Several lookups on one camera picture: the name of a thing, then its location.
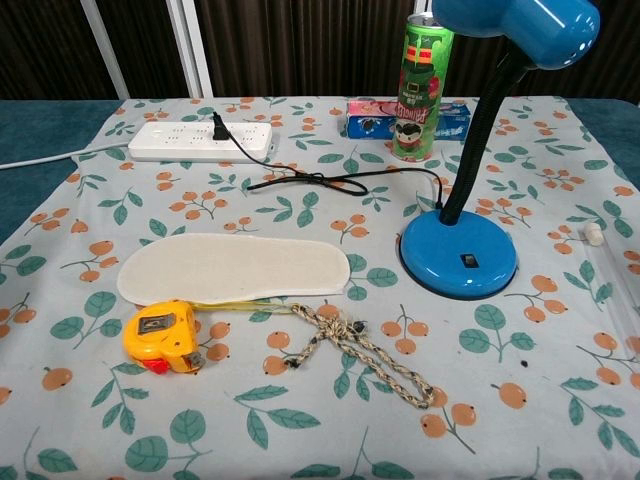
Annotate blue gooseneck desk lamp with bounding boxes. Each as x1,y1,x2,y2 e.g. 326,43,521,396
398,0,603,301

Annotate floral patterned tablecloth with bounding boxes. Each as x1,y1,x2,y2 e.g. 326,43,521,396
0,96,640,480

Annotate black lamp cord with plug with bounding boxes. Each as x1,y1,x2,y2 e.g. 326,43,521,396
211,110,446,211

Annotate white shoe insole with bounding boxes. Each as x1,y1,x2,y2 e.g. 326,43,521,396
116,232,351,306

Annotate glass test tube with stopper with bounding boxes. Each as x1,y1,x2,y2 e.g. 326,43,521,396
579,223,640,391

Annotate white double frame post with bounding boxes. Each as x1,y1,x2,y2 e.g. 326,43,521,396
167,0,211,98

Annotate teal table cover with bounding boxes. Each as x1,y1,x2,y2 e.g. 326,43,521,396
0,96,640,246

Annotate braided beige rope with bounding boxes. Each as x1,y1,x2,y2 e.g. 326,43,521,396
282,302,436,410

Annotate dark pleated curtain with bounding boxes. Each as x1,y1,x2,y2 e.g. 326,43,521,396
0,0,640,101

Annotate white power strip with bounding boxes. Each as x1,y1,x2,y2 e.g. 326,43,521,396
127,121,278,165

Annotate yellow tape measure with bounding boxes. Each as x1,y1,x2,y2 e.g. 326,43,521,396
122,295,296,375

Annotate pink and blue Oreo box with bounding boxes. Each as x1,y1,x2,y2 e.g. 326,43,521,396
344,98,401,140

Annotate white power strip cable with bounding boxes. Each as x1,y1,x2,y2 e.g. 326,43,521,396
0,143,132,171

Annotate blue rectangular box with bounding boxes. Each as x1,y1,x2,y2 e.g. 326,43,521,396
433,102,472,141

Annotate green Pringles can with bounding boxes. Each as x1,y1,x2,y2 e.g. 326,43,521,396
391,13,456,163

